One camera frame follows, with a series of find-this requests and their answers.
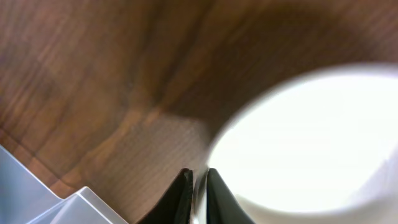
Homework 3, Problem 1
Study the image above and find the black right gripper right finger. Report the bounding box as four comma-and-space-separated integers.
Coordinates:
206, 168, 254, 224

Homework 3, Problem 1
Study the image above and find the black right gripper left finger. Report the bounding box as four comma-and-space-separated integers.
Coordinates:
138, 168, 193, 224

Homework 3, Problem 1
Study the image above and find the white small bowl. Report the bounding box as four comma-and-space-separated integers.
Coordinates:
193, 63, 397, 223

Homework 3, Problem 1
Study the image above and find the clear plastic storage bin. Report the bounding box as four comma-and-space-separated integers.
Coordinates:
1, 147, 126, 223

